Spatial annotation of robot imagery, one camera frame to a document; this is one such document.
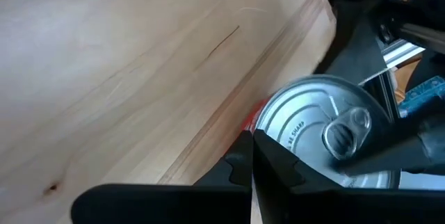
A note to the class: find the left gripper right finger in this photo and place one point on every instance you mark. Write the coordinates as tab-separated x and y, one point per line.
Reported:
313	203

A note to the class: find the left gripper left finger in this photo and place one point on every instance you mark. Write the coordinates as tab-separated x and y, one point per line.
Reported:
174	203

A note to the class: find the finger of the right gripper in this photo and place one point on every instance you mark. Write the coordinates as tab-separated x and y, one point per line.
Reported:
382	156
358	43

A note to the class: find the silver-lidded seafood can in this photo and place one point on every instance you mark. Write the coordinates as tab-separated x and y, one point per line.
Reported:
295	119

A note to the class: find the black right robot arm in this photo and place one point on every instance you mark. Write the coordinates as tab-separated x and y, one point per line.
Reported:
427	8

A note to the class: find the black aluminium rail frame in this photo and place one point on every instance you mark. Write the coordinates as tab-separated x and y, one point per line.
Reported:
384	92

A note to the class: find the wooden shelf black metal frame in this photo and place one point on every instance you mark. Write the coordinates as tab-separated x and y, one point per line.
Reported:
104	78

